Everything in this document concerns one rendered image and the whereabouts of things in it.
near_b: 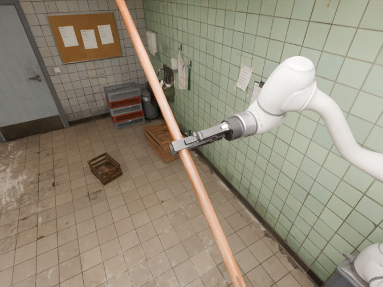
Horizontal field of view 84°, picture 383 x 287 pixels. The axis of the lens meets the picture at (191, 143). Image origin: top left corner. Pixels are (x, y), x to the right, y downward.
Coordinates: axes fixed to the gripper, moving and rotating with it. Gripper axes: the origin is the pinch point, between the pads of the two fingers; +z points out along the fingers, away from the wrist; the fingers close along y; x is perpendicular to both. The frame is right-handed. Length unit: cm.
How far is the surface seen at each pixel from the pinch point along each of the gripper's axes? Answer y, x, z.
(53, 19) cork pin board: 239, 309, 24
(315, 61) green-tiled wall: 28, 32, -123
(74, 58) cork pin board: 286, 273, 12
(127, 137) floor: 329, 121, -32
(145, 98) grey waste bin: 318, 185, -88
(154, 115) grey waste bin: 347, 158, -102
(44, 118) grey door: 363, 214, 94
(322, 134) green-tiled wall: 50, -15, -122
